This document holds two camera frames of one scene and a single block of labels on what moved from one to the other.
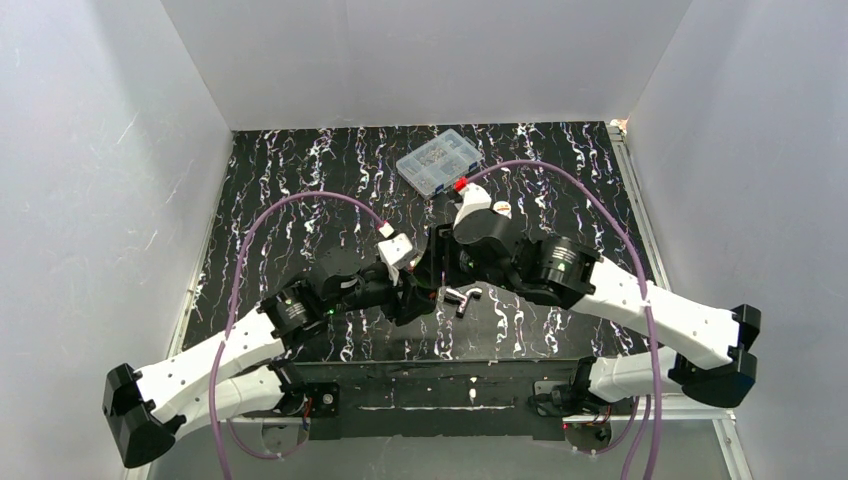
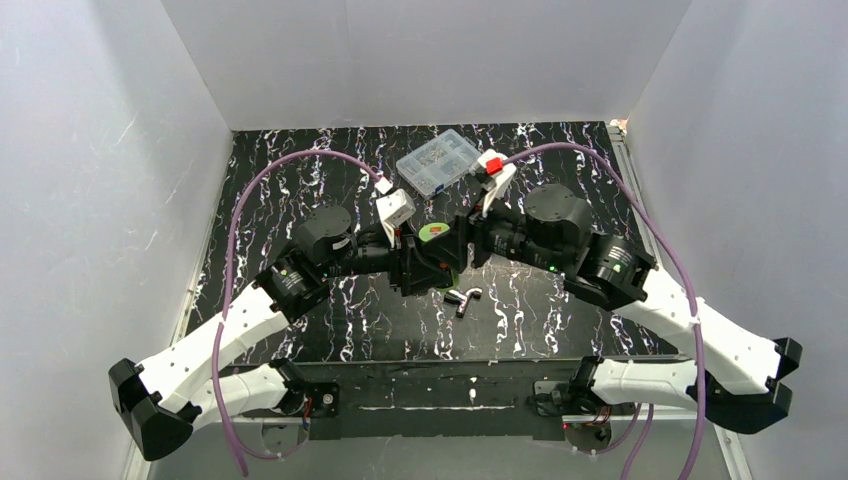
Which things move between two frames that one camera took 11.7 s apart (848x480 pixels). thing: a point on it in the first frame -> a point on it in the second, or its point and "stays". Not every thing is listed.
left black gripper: [411, 298] -> [406, 264]
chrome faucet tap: [461, 299] stays
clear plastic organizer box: [439, 162] stays
